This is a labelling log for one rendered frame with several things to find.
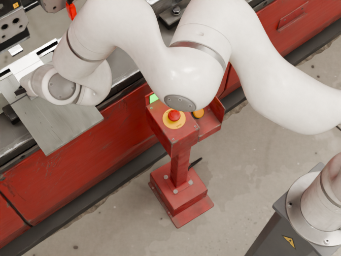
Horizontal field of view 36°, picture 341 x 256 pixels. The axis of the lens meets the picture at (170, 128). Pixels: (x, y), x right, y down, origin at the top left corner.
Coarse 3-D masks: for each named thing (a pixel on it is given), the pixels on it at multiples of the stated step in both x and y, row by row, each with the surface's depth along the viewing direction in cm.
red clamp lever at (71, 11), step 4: (68, 0) 124; (72, 0) 125; (68, 4) 127; (72, 4) 127; (68, 8) 128; (72, 8) 128; (68, 12) 130; (72, 12) 129; (76, 12) 130; (72, 16) 130; (72, 20) 132
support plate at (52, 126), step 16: (16, 80) 142; (16, 96) 140; (16, 112) 138; (32, 112) 138; (48, 112) 138; (64, 112) 138; (80, 112) 138; (96, 112) 138; (32, 128) 136; (48, 128) 136; (64, 128) 136; (80, 128) 136; (48, 144) 134; (64, 144) 135
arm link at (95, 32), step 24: (96, 0) 83; (120, 0) 82; (144, 0) 83; (72, 24) 91; (96, 24) 83; (120, 24) 82; (144, 24) 80; (96, 48) 89; (144, 48) 81; (168, 48) 80; (192, 48) 80; (144, 72) 83; (168, 72) 78; (192, 72) 78; (216, 72) 80; (168, 96) 80; (192, 96) 78
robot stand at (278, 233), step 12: (276, 204) 128; (276, 216) 138; (264, 228) 153; (276, 228) 139; (288, 228) 132; (264, 240) 153; (276, 240) 144; (288, 240) 137; (300, 240) 130; (252, 252) 172; (264, 252) 160; (276, 252) 151; (288, 252) 143; (300, 252) 135; (312, 252) 130; (324, 252) 123
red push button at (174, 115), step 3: (171, 111) 161; (174, 111) 161; (177, 111) 161; (168, 114) 160; (171, 114) 160; (174, 114) 160; (177, 114) 160; (180, 114) 160; (168, 117) 160; (171, 117) 160; (174, 117) 160; (177, 117) 160; (174, 120) 160
